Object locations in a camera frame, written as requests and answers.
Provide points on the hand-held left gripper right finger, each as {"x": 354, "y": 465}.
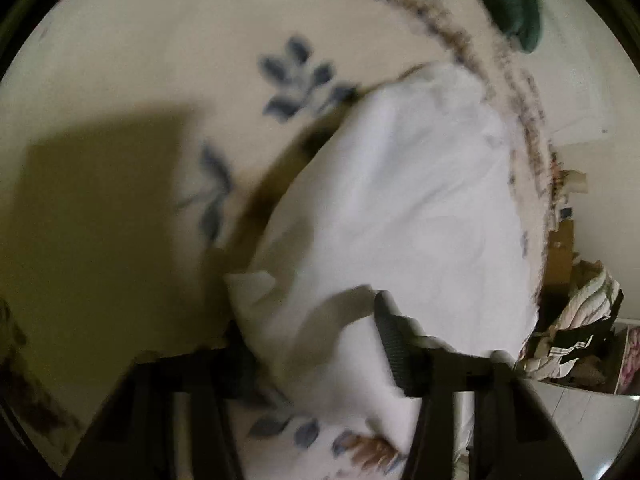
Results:
{"x": 397, "y": 345}

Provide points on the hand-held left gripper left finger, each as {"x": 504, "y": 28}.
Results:
{"x": 240, "y": 367}

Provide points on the white t-shirt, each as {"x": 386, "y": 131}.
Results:
{"x": 400, "y": 210}

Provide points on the black striped jacket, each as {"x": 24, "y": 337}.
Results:
{"x": 575, "y": 337}

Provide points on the large cardboard box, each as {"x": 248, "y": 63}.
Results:
{"x": 560, "y": 260}

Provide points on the white wardrobe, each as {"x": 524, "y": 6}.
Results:
{"x": 575, "y": 410}

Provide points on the floral bed blanket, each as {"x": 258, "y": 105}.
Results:
{"x": 150, "y": 60}

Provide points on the dark green duvet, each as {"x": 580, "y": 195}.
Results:
{"x": 515, "y": 0}

